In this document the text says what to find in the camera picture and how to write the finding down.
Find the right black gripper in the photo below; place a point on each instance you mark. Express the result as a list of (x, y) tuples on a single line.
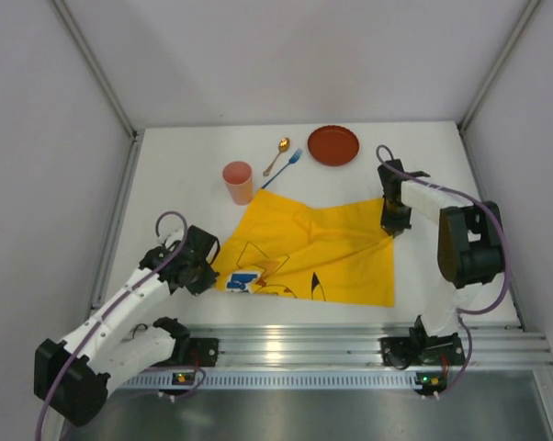
[(396, 220)]

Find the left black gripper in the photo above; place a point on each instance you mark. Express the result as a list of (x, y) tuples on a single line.
[(205, 279)]

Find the yellow printed cloth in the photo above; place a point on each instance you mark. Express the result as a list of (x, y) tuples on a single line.
[(285, 248)]

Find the pink plastic cup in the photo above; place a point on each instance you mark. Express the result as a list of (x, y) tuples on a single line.
[(238, 178)]

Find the blue plastic fork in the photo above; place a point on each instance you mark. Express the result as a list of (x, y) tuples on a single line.
[(294, 158)]

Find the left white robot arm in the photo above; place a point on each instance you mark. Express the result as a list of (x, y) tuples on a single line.
[(75, 375)]

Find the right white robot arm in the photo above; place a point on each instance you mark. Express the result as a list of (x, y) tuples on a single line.
[(469, 255)]

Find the red round plate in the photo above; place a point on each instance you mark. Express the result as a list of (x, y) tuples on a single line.
[(333, 145)]

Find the gold metal spoon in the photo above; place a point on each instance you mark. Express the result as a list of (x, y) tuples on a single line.
[(283, 147)]

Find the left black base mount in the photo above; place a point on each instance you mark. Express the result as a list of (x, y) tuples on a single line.
[(202, 352)]

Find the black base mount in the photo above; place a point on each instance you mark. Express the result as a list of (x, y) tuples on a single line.
[(202, 352), (405, 352)]

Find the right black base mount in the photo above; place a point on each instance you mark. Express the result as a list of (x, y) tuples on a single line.
[(405, 352)]

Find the aluminium mounting rail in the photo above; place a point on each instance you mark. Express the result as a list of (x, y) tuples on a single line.
[(275, 346)]

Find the right aluminium corner post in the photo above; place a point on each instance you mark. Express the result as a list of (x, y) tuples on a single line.
[(503, 55)]

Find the aluminium corner post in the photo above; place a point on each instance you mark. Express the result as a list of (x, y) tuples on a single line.
[(503, 55), (80, 41)]

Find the perforated grey cable duct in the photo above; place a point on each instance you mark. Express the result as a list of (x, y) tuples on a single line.
[(217, 379)]

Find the left aluminium corner post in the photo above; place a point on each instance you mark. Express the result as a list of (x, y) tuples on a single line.
[(80, 41)]

